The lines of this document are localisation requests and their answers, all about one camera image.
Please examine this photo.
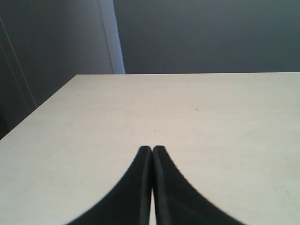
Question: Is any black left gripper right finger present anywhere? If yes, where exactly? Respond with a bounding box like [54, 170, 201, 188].
[152, 145, 242, 225]

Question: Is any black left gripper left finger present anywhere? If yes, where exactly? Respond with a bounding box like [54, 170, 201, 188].
[70, 146, 152, 225]

